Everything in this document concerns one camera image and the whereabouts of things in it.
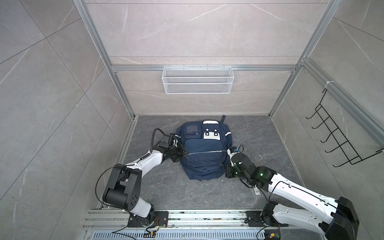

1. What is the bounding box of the black wire hook rack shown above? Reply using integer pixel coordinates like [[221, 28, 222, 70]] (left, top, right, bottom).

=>
[[306, 89, 384, 168]]

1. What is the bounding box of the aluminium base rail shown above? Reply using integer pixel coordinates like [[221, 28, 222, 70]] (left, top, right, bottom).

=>
[[81, 209, 324, 240]]

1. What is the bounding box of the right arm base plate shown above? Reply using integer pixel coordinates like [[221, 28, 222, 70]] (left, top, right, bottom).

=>
[[245, 211, 289, 227]]

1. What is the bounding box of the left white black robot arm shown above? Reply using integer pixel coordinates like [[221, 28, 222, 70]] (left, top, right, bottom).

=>
[[95, 128, 186, 227]]

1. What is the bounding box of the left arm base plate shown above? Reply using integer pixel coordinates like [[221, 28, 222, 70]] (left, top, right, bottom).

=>
[[128, 211, 169, 228]]

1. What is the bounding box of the clear plastic ruler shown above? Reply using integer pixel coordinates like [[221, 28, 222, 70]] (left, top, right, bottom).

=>
[[253, 187, 261, 196]]

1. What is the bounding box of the white wire mesh basket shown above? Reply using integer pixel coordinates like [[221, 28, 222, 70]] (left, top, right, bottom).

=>
[[162, 66, 235, 94]]

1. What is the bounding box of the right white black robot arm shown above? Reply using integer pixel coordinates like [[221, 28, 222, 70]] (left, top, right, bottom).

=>
[[226, 147, 360, 240]]

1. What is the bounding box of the navy blue student backpack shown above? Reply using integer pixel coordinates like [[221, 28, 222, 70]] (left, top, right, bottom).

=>
[[175, 116, 233, 181]]

